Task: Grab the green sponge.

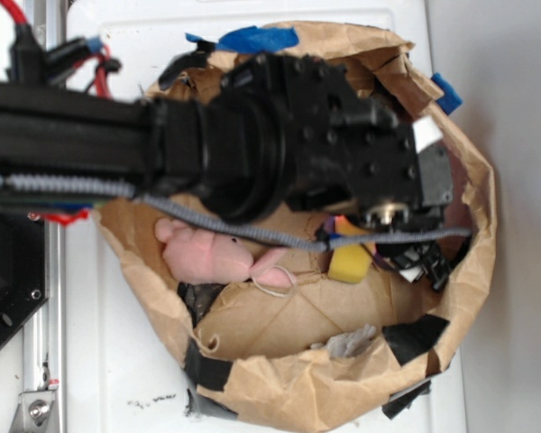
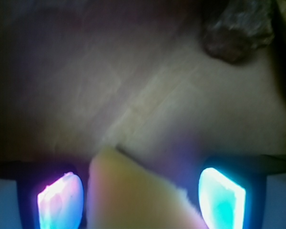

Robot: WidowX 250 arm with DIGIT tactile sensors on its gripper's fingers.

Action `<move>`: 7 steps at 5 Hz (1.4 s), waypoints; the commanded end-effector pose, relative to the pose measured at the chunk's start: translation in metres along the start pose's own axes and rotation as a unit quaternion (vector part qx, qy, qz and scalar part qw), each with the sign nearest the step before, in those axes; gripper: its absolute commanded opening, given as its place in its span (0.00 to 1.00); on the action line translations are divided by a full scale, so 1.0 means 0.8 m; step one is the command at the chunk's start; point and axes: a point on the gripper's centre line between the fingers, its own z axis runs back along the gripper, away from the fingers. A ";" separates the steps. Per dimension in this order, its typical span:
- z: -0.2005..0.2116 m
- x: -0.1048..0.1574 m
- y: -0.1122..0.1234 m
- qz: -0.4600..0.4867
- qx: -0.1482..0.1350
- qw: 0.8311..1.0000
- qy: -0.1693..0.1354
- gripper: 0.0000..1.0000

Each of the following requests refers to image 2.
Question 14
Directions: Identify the brown rock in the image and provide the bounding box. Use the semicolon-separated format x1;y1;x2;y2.
200;0;275;63

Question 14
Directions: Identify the brown paper bag bin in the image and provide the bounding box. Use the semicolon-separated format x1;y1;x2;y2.
0;0;286;164

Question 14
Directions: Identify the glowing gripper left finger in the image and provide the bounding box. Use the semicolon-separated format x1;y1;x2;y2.
16;164;86;229

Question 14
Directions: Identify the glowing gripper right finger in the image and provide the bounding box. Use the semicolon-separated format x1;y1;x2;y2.
197;156;267;229

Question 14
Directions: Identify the yellow sponge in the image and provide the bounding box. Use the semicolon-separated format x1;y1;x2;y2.
86;146;208;229

